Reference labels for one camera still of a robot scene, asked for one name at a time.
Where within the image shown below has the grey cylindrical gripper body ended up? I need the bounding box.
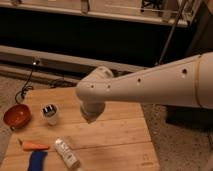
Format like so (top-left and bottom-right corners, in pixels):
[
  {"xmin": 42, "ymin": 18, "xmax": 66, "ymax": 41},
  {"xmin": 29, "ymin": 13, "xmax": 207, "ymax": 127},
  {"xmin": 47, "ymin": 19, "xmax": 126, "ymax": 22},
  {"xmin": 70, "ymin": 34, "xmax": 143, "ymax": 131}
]
[{"xmin": 80, "ymin": 102, "xmax": 105, "ymax": 123}]

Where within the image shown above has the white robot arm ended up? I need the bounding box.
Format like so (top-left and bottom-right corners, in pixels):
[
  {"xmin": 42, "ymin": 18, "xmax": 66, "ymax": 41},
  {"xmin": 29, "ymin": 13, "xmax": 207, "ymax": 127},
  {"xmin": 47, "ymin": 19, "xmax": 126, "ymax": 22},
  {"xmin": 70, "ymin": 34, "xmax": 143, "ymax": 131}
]
[{"xmin": 76, "ymin": 52, "xmax": 213, "ymax": 123}]

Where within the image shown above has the white cup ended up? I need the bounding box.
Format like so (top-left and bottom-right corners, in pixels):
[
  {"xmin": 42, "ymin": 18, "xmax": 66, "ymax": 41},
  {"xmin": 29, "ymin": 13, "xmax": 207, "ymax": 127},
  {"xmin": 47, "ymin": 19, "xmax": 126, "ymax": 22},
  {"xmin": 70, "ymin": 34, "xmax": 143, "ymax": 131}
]
[{"xmin": 41, "ymin": 104, "xmax": 59, "ymax": 125}]

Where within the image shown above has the white bottle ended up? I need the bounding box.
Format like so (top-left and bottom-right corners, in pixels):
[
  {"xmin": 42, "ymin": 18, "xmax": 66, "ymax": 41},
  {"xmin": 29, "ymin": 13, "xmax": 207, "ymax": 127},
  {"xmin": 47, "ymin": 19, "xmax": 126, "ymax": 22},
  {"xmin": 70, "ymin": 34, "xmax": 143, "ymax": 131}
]
[{"xmin": 54, "ymin": 138, "xmax": 79, "ymax": 170}]

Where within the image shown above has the red bowl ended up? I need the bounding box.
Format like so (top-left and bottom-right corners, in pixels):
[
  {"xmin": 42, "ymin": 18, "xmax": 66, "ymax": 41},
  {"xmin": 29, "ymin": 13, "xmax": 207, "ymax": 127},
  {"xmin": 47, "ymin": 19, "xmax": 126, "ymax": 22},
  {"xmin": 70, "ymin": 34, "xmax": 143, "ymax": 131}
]
[{"xmin": 3, "ymin": 104, "xmax": 32, "ymax": 129}]

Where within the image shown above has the orange carrot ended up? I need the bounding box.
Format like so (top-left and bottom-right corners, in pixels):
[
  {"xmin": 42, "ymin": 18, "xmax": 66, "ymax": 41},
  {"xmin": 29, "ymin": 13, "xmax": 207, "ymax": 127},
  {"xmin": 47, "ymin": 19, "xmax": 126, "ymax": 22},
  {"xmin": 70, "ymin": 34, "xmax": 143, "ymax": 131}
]
[{"xmin": 18, "ymin": 140, "xmax": 50, "ymax": 151}]

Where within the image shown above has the blue cloth object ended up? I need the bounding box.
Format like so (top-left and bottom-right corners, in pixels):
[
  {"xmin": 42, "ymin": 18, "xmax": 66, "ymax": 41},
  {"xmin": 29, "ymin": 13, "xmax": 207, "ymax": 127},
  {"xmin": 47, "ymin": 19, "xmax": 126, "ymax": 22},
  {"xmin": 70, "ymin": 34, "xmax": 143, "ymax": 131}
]
[{"xmin": 27, "ymin": 151, "xmax": 47, "ymax": 171}]

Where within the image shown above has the metal pole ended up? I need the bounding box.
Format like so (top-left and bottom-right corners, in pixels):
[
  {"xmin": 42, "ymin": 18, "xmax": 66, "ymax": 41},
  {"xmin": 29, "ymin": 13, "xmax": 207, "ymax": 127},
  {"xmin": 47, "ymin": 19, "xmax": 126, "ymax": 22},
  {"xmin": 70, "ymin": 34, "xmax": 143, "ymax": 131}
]
[{"xmin": 157, "ymin": 0, "xmax": 187, "ymax": 65}]

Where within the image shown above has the black cable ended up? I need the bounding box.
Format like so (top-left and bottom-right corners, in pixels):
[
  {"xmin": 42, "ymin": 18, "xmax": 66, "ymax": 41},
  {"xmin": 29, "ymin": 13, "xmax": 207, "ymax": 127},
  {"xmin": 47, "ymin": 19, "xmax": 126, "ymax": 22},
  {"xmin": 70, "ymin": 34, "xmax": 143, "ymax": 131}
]
[{"xmin": 14, "ymin": 59, "xmax": 41, "ymax": 104}]

